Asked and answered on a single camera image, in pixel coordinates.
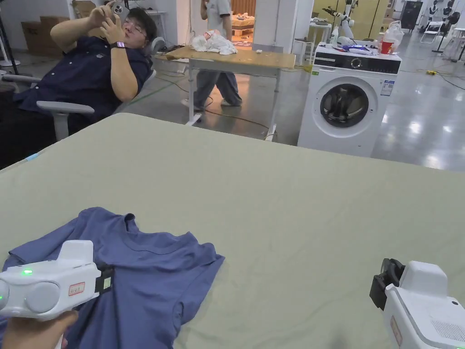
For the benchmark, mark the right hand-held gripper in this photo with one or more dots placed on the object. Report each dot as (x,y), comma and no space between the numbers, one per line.
(425,312)

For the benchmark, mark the bed with pale green sheet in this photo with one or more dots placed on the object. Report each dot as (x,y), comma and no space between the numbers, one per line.
(276,203)

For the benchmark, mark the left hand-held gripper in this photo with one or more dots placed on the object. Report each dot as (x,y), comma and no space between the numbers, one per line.
(43,287)

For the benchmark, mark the black standing fan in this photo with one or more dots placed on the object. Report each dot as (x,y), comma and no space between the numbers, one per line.
(453,18)

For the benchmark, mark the person's left hand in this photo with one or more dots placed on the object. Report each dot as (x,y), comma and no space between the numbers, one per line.
(32,334)

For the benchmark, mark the white washing machine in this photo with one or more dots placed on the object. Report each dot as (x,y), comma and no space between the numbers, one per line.
(314,127)

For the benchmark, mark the blue shirt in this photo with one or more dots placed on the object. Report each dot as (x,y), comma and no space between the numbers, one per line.
(152,276)

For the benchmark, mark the white robot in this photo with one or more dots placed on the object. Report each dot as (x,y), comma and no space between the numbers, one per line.
(345,31)

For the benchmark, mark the stack of brown cartons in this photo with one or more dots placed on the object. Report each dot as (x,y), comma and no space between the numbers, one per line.
(36,36)

